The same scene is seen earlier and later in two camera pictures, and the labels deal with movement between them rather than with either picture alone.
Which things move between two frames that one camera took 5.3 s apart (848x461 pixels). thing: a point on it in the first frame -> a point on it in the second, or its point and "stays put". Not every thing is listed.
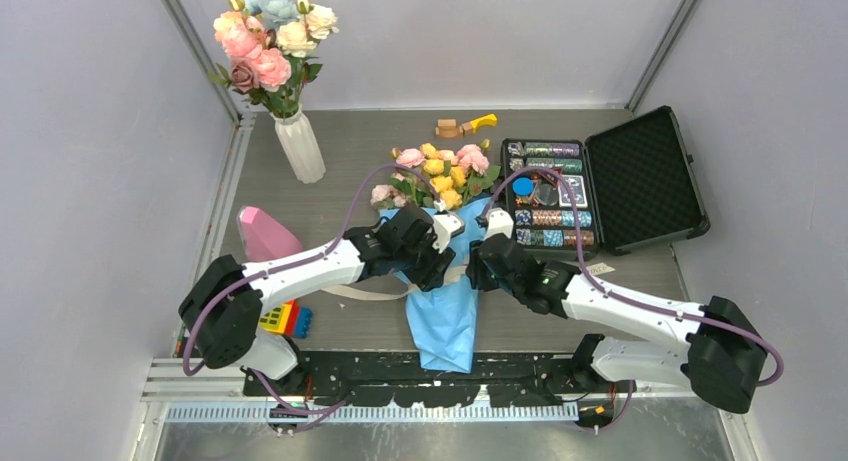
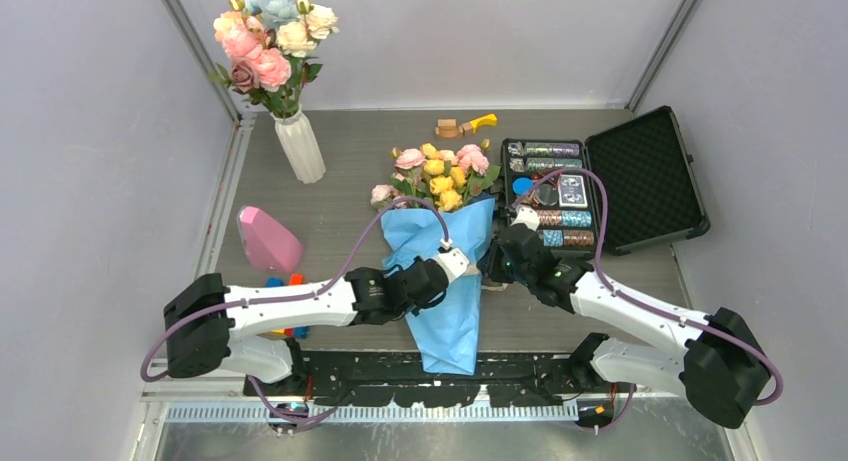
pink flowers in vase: [268, 37] stays put
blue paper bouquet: [441, 317] stays put
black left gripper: [437, 264] -> [415, 311]
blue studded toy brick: [303, 323] stays put
